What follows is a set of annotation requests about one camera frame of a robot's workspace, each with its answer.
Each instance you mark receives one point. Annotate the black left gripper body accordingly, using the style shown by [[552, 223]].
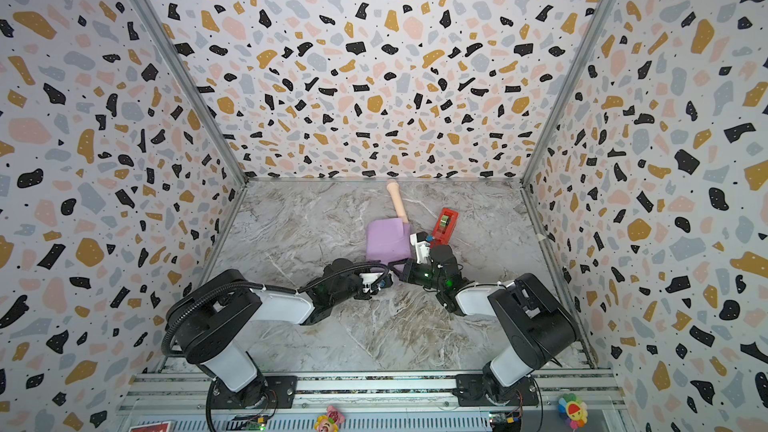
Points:
[[353, 289]]

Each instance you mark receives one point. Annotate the pink wrapping paper sheet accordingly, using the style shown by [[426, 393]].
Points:
[[388, 241]]

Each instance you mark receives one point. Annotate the red tape dispenser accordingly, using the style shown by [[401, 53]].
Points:
[[444, 227]]

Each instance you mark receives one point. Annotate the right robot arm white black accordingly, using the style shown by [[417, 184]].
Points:
[[537, 326]]

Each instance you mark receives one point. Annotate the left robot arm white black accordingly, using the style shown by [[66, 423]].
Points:
[[202, 327]]

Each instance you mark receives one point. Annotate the beige toy microphone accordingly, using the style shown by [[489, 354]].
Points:
[[393, 189]]

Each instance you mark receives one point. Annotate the pink yellow flower toy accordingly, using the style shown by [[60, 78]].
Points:
[[330, 421]]

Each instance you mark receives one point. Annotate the rainbow flower toy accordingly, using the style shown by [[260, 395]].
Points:
[[573, 410]]

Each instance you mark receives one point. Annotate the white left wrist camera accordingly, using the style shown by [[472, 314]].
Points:
[[376, 280]]

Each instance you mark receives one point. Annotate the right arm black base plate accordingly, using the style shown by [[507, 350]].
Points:
[[482, 390]]

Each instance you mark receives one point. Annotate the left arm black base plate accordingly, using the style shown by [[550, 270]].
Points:
[[267, 393]]

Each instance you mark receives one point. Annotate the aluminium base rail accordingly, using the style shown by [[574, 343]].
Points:
[[375, 401]]

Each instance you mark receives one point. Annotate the aluminium corner post right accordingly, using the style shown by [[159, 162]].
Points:
[[572, 77]]

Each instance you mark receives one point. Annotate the aluminium corner post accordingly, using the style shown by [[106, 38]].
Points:
[[166, 48], [572, 77]]

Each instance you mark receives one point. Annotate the aluminium corner post left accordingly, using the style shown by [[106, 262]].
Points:
[[166, 48]]

